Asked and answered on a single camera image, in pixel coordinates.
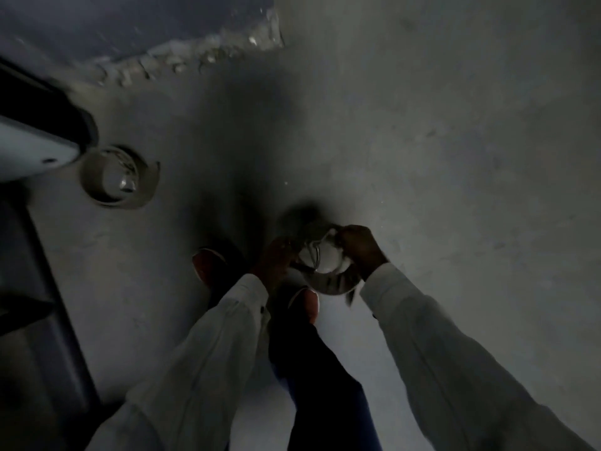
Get white gym machine shroud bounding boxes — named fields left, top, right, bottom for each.
left=0, top=115, right=83, bottom=184

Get person's right shoe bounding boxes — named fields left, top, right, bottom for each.
left=287, top=288, right=321, bottom=326

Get person's right hand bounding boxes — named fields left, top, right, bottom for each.
left=337, top=225, right=391, bottom=283

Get person's left shoe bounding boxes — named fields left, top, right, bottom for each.
left=192, top=248, right=229, bottom=289

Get person's dark trousers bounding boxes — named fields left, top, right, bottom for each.
left=267, top=319, right=384, bottom=451

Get person's left hand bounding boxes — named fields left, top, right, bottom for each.
left=251, top=237, right=300, bottom=295

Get dark metal machine frame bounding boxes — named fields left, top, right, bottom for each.
left=0, top=182, right=102, bottom=418

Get person's right forearm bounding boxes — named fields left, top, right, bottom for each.
left=360, top=262, right=597, bottom=451

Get olive suede belt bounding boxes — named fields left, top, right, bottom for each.
left=289, top=222, right=365, bottom=298

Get person's shoe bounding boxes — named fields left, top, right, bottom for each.
left=192, top=248, right=229, bottom=289
left=287, top=288, right=321, bottom=326

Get person's left forearm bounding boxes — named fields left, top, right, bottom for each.
left=86, top=273, right=272, bottom=451

